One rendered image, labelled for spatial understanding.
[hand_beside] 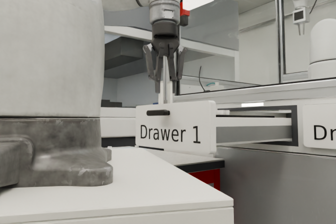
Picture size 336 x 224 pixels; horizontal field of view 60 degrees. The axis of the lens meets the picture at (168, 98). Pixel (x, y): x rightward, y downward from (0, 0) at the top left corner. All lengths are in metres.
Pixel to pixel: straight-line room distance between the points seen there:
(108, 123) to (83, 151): 1.22
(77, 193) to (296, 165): 0.72
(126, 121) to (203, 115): 0.99
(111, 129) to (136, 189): 1.29
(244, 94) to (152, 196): 0.78
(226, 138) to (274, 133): 0.19
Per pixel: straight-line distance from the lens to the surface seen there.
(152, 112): 0.69
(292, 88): 0.88
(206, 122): 0.60
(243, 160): 0.98
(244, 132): 0.71
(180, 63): 0.85
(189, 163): 0.90
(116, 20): 1.62
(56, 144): 0.28
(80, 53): 0.30
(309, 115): 0.84
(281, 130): 0.84
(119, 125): 1.55
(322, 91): 0.84
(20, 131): 0.28
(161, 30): 0.84
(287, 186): 0.91
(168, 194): 0.23
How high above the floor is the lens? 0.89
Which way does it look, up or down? 5 degrees up
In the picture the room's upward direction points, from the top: straight up
